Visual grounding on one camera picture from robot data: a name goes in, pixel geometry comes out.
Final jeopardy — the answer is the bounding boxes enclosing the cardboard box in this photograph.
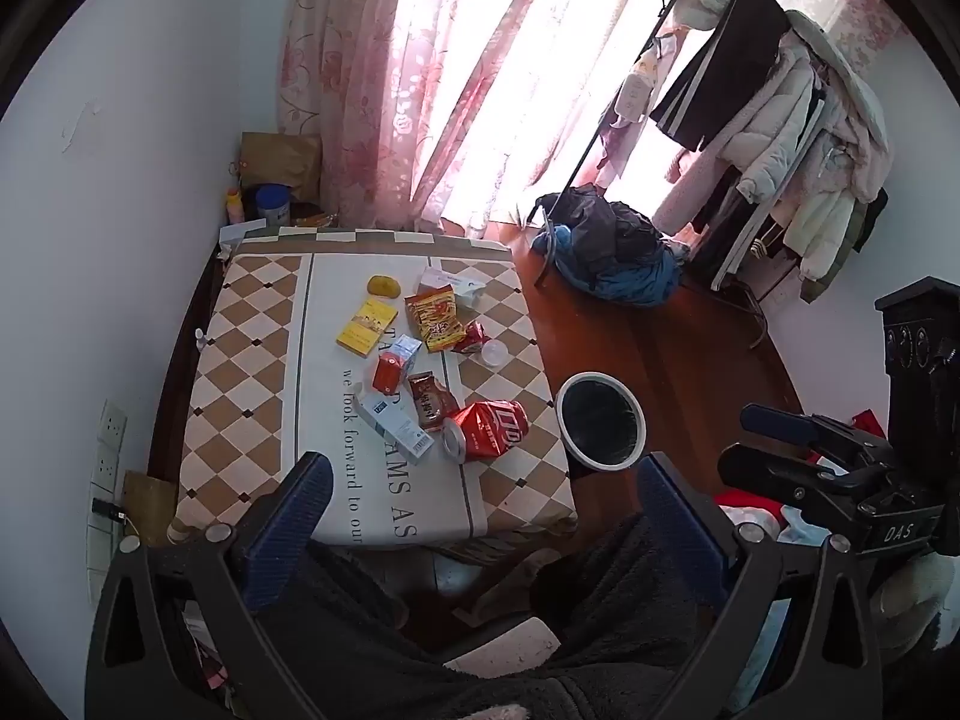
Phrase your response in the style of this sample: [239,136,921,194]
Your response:
[122,471,181,548]

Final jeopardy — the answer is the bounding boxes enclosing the person's legs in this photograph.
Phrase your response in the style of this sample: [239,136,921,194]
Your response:
[255,514,758,720]

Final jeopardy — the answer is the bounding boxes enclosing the white wall sockets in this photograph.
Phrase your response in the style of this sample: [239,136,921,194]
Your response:
[86,397,128,593]

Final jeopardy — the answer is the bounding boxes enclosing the blue and black clothes pile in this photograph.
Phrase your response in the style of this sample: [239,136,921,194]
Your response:
[529,184,691,308]

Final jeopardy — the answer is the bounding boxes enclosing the pale green coat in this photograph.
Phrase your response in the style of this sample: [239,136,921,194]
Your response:
[784,187,871,302]

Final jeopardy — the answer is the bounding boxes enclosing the pink floral curtain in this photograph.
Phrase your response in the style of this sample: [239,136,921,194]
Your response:
[277,0,912,241]

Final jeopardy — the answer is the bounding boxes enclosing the blue-lidded tin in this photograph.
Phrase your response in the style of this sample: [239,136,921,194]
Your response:
[255,184,293,230]

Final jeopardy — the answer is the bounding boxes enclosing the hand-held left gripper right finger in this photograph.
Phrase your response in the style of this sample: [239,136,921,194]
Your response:
[637,452,884,720]

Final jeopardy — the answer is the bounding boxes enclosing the long white blue carton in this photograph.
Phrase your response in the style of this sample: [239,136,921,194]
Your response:
[355,382,436,460]

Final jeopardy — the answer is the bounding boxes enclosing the white puffer coat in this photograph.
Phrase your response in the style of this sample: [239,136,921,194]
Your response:
[720,11,890,203]

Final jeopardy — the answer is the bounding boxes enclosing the white trash bin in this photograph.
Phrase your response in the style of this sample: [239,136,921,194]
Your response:
[555,371,647,473]

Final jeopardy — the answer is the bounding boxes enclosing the small red snack packet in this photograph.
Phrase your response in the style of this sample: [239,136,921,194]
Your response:
[450,320,492,356]

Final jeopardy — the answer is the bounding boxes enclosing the crushed red can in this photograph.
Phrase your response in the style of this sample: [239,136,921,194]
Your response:
[440,399,532,464]

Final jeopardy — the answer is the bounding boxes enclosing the black white-striped garment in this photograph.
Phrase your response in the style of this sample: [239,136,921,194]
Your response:
[649,0,792,155]

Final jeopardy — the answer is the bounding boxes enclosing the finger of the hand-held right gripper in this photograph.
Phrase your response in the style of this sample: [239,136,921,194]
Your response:
[739,403,826,452]
[718,444,835,502]

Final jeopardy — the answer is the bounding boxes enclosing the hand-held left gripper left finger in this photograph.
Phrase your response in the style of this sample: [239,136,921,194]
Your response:
[85,452,335,720]

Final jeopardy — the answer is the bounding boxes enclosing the small pink garment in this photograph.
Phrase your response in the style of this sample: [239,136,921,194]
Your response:
[600,30,676,181]

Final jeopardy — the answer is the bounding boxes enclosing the brown snack packet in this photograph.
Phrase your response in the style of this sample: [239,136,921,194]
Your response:
[407,373,460,432]

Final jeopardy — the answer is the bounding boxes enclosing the checkered tablecloth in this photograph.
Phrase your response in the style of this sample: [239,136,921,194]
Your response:
[176,229,578,548]

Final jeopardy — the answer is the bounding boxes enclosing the black metal clothes rack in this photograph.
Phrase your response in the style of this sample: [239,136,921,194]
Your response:
[534,0,773,350]

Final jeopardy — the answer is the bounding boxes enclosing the yellow flat box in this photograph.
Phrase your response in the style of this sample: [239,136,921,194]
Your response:
[335,298,399,356]

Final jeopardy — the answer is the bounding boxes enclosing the white tissue pack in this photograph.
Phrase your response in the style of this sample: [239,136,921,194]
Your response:
[417,267,485,308]

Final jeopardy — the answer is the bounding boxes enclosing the orange snack packet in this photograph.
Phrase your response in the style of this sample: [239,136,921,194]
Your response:
[404,283,466,353]

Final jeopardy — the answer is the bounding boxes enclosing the brown paper bag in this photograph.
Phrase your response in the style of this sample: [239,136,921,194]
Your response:
[240,131,323,203]

